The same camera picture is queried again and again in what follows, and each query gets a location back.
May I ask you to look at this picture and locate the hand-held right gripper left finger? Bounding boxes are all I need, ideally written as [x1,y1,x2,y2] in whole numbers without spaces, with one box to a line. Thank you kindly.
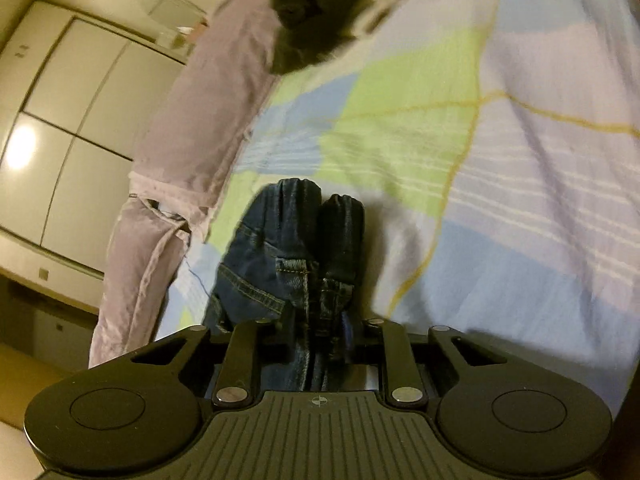
[129,317,296,408]

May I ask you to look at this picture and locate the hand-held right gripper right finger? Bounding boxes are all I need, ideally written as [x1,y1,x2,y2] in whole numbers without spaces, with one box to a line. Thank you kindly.
[346,316,508,407]

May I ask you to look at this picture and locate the blue denim jeans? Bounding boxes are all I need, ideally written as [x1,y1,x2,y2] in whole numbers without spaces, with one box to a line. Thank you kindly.
[202,177,368,393]

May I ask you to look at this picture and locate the checkered bed sheet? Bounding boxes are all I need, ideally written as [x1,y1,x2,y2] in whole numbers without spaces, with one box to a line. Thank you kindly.
[155,0,640,411]

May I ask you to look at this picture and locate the cream wardrobe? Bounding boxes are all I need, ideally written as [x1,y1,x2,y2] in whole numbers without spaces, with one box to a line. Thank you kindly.
[0,0,188,281]

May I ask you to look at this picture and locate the black garment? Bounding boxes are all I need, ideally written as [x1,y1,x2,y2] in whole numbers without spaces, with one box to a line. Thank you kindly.
[270,0,383,77]

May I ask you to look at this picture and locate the oval white-framed mirror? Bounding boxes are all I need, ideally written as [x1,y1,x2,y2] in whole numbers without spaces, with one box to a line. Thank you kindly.
[140,0,208,26]

